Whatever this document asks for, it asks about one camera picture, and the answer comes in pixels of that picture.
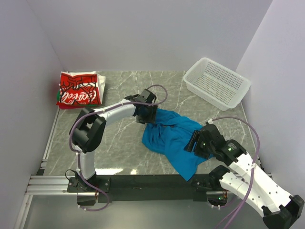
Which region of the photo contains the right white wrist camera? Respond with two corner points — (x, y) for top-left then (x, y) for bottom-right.
(206, 119), (214, 125)

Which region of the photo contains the blue t shirt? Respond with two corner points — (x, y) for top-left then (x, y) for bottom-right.
(142, 108), (205, 181)

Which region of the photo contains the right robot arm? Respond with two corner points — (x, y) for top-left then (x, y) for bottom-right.
(185, 124), (305, 229)

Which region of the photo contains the white plastic basket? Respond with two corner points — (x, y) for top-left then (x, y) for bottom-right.
(183, 57), (251, 111)

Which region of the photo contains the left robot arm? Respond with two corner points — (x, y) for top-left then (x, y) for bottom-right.
(69, 89), (158, 192)

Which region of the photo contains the black base bar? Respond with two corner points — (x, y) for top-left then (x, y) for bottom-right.
(67, 174), (225, 206)

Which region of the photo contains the folded red Coca-Cola shirt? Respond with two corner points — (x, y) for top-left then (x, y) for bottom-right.
(57, 71), (106, 109)

